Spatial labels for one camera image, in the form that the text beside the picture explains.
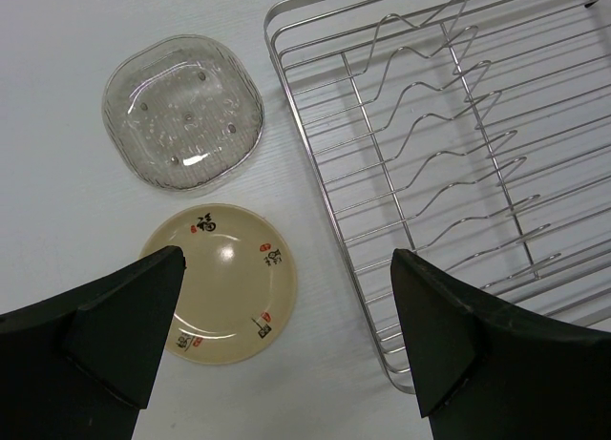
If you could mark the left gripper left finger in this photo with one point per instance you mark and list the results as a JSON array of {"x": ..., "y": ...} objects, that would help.
[{"x": 82, "y": 364}]

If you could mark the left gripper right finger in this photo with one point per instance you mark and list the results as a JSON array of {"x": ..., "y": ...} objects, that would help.
[{"x": 483, "y": 368}]

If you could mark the clear glass plate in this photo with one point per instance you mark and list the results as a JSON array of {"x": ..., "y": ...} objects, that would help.
[{"x": 183, "y": 113}]

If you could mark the beige ceramic plate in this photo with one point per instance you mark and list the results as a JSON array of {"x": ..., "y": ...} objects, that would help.
[{"x": 239, "y": 287}]

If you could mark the wire dish rack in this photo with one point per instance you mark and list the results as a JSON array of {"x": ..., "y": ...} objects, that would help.
[{"x": 475, "y": 133}]

